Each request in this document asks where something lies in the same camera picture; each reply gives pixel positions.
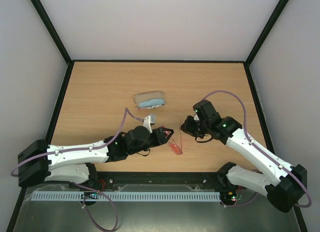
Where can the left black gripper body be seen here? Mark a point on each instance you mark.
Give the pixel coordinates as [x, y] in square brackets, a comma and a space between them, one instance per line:
[158, 139]

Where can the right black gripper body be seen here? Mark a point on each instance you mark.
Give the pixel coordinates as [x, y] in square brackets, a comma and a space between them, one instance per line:
[190, 125]

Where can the red sunglasses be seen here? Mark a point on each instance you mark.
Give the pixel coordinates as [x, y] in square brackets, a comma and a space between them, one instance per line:
[176, 141]

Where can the blue cleaning cloth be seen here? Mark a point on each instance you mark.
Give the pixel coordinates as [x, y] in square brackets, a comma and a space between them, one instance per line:
[152, 103]

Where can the american flag glasses case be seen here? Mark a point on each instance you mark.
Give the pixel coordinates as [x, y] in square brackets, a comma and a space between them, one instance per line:
[146, 96]

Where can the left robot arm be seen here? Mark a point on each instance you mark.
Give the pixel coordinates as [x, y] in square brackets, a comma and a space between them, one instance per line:
[41, 162]

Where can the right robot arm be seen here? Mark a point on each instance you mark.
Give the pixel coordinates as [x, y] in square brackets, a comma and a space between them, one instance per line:
[279, 181]

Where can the right electronics board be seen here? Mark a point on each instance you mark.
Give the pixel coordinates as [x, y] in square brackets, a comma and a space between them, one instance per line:
[232, 196]

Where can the electronics board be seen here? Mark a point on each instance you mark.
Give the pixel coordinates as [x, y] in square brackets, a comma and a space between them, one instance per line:
[232, 196]
[91, 196]

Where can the left electronics board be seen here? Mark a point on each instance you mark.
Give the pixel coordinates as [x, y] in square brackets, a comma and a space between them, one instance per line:
[91, 196]

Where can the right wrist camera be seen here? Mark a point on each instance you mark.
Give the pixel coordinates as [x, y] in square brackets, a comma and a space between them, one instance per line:
[196, 118]

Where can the black front mounting rail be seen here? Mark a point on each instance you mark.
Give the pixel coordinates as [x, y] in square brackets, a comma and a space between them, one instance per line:
[160, 178]

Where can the light blue slotted cable duct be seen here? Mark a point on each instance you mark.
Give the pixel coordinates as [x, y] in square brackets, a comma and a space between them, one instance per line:
[132, 196]

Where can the black aluminium frame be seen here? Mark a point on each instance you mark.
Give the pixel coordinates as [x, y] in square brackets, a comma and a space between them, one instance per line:
[70, 63]

